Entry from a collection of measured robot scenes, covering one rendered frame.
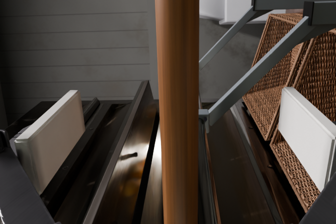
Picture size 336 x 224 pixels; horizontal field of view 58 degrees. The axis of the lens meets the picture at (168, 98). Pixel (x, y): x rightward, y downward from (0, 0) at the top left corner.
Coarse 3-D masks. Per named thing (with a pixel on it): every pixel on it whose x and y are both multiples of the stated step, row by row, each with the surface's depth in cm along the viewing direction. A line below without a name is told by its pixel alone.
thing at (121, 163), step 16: (144, 96) 155; (144, 112) 147; (128, 128) 114; (144, 128) 140; (128, 144) 108; (144, 144) 133; (112, 160) 93; (128, 160) 104; (144, 160) 127; (112, 176) 86; (128, 176) 101; (96, 192) 78; (112, 192) 83; (128, 192) 97; (96, 208) 72; (112, 208) 81; (128, 208) 94
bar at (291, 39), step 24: (264, 0) 100; (288, 0) 100; (312, 0) 100; (240, 24) 104; (312, 24) 56; (216, 48) 107; (288, 48) 59; (264, 72) 61; (240, 96) 63; (216, 120) 65; (216, 216) 36
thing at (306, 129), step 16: (288, 96) 18; (288, 112) 18; (304, 112) 15; (320, 112) 15; (288, 128) 18; (304, 128) 15; (320, 128) 14; (304, 144) 15; (320, 144) 14; (304, 160) 15; (320, 160) 14; (320, 176) 14
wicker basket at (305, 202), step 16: (320, 48) 106; (304, 64) 108; (320, 64) 108; (304, 80) 110; (320, 80) 110; (304, 96) 112; (320, 96) 113; (272, 144) 119; (288, 144) 117; (288, 160) 108; (288, 176) 99; (304, 192) 92; (304, 208) 86
